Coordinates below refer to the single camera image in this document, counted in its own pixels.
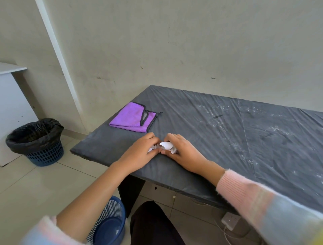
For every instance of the person's left hand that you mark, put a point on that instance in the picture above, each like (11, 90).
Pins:
(138, 155)

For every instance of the dark grey covered table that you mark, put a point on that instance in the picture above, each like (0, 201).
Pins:
(189, 121)

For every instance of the gathered paper scraps pile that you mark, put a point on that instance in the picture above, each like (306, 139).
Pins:
(166, 145)

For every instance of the person's left forearm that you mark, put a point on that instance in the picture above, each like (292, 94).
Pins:
(88, 202)

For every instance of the person's right forearm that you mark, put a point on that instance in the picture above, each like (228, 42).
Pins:
(265, 202)

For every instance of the blue mesh waste basket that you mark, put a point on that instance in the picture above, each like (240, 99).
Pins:
(111, 222)

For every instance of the white cabinet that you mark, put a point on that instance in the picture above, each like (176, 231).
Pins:
(12, 108)

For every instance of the purple cloth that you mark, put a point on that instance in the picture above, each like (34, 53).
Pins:
(126, 118)

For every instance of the blue plastic waste basket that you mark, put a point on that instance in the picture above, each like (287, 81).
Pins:
(45, 156)

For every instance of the white wall conduit strip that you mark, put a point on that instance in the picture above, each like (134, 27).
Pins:
(60, 63)

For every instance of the black garbage bag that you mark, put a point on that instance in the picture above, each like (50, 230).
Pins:
(32, 136)

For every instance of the person's right hand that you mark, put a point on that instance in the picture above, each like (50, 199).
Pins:
(189, 156)

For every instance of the person's black trousers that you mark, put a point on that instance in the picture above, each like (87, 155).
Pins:
(154, 224)

